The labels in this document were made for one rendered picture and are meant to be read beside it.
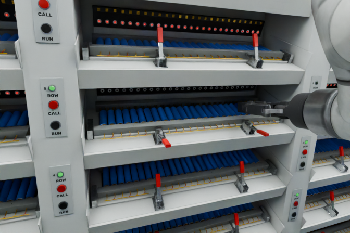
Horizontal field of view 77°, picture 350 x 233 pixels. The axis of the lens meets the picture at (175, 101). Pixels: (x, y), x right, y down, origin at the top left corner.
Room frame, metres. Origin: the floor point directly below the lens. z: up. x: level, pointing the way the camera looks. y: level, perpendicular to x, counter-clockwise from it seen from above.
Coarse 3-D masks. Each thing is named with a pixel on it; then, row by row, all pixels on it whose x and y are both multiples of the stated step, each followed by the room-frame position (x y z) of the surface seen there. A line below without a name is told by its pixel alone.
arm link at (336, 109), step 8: (336, 80) 0.33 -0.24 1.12; (344, 88) 0.31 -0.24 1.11; (336, 96) 0.36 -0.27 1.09; (344, 96) 0.31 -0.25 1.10; (336, 104) 0.34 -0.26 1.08; (344, 104) 0.32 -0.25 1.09; (336, 112) 0.34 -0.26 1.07; (344, 112) 0.32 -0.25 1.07; (336, 120) 0.34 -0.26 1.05; (344, 120) 0.32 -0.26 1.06; (336, 128) 0.34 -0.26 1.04; (344, 128) 0.32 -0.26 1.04; (344, 136) 0.33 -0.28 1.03
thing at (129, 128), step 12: (180, 120) 0.58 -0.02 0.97; (192, 120) 0.59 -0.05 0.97; (204, 120) 0.59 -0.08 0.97; (216, 120) 0.60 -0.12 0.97; (228, 120) 0.61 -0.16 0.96; (240, 120) 0.63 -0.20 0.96; (252, 120) 0.64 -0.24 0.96; (264, 120) 0.66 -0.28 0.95; (276, 120) 0.68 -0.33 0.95; (96, 132) 0.50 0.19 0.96; (108, 132) 0.51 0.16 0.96; (120, 132) 0.52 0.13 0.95; (132, 132) 0.53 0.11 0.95; (180, 132) 0.55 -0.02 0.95
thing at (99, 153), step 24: (120, 96) 0.63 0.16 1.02; (144, 96) 0.66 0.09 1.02; (168, 96) 0.68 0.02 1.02; (192, 96) 0.71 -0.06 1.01; (264, 96) 0.78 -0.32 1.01; (96, 120) 0.57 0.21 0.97; (288, 120) 0.67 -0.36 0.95; (96, 144) 0.48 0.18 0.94; (120, 144) 0.49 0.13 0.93; (144, 144) 0.50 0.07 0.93; (192, 144) 0.53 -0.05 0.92; (216, 144) 0.55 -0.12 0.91; (240, 144) 0.58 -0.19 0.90; (264, 144) 0.61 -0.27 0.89
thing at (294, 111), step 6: (294, 96) 0.45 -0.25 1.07; (300, 96) 0.43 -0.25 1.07; (306, 96) 0.42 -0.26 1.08; (294, 102) 0.43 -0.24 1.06; (300, 102) 0.42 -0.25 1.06; (276, 108) 0.46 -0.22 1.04; (282, 108) 0.45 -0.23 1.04; (288, 108) 0.44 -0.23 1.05; (294, 108) 0.42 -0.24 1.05; (300, 108) 0.41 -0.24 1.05; (282, 114) 0.45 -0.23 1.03; (288, 114) 0.44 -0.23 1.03; (294, 114) 0.42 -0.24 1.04; (300, 114) 0.41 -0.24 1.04; (294, 120) 0.42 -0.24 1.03; (300, 120) 0.41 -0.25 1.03; (300, 126) 0.42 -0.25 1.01; (306, 126) 0.41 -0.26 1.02
